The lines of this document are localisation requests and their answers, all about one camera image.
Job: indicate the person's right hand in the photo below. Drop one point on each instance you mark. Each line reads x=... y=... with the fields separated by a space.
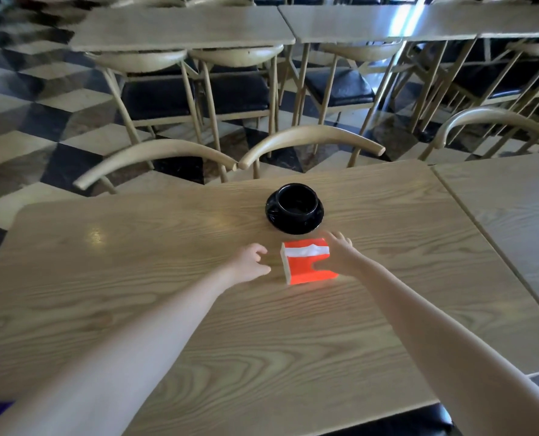
x=344 y=261

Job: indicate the person's left hand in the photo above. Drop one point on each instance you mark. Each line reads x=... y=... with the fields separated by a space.
x=244 y=266

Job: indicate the person's left thumb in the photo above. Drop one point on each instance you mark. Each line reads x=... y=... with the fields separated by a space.
x=261 y=269

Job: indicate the person's right thumb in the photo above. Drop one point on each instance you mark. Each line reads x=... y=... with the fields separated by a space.
x=324 y=266

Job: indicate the orange box with white stripe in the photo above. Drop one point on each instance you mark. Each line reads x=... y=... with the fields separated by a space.
x=299 y=270

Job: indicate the person's left forearm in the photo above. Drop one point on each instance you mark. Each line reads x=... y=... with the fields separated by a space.
x=128 y=349

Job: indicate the person's right forearm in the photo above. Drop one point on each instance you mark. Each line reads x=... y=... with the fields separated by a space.
x=446 y=349

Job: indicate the black saucer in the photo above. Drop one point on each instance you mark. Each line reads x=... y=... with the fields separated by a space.
x=293 y=222

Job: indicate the black cup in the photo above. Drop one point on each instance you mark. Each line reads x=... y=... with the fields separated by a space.
x=294 y=200

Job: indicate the wooden chair with curved back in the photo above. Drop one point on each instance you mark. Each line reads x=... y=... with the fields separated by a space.
x=487 y=117
x=151 y=155
x=310 y=135

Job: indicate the black chair seat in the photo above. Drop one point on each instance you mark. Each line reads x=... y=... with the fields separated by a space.
x=387 y=422

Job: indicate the wooden chair with black seat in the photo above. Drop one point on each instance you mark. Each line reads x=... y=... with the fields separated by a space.
x=496 y=72
x=342 y=86
x=155 y=97
x=240 y=90

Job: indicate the light wooden table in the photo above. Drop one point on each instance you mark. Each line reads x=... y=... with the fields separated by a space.
x=178 y=28
x=414 y=20
x=514 y=217

